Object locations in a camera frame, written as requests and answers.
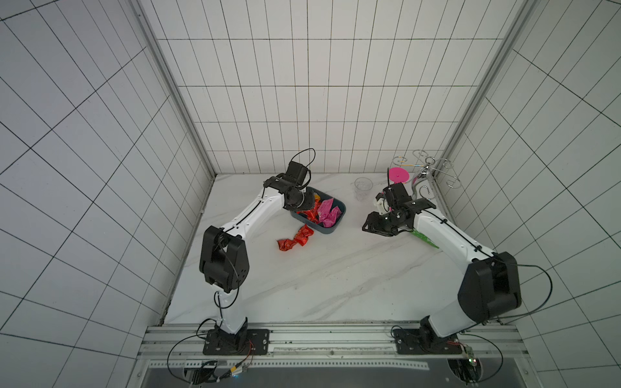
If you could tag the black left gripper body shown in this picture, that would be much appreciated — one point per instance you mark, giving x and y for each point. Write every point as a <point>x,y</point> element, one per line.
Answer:
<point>303,201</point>

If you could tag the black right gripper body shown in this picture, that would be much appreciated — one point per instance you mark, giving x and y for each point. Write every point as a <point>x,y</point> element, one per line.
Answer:
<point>388,223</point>

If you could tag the red tea bag front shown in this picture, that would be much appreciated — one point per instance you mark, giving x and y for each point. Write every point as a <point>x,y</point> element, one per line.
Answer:
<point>312,215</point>

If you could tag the red tea bag pile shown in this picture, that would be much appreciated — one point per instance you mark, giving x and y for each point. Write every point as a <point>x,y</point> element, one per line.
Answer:
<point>285,245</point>
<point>303,235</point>

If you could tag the pink tea bag front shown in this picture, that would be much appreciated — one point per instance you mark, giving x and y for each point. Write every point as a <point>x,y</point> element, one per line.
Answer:
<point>330,219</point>

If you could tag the pink tea bag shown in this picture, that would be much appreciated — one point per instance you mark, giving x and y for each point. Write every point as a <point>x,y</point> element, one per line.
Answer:
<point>325,209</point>
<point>330,219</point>

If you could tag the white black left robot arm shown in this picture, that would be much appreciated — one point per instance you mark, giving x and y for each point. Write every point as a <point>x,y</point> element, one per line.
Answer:
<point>225,264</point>

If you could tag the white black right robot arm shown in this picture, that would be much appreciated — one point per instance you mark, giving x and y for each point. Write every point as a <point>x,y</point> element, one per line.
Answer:
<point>490,285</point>

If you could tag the teal plastic storage box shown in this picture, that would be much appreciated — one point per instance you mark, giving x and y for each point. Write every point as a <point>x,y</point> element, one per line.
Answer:
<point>319,227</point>

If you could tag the chrome glass holder stand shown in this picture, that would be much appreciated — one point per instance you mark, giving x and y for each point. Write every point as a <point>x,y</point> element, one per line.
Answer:
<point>426,170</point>

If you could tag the green snack packet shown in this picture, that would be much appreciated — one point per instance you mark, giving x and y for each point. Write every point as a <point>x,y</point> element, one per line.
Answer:
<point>424,238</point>

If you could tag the pink plastic goblet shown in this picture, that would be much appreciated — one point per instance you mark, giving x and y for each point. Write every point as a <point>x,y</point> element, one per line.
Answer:
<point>398,175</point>

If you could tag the clear plastic cup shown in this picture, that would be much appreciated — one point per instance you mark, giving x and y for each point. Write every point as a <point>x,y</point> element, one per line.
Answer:
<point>363,187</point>

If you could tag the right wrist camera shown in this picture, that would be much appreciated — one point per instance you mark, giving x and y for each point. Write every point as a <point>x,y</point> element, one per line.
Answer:
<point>392,198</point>

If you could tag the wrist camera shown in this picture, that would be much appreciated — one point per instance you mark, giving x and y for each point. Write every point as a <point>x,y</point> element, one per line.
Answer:
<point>297,173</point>
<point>392,198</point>

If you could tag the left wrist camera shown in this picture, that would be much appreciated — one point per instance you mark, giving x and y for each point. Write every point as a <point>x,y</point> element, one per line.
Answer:
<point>297,173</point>

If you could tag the aluminium mounting rail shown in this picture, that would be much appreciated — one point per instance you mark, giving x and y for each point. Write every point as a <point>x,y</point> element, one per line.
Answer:
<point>383,354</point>

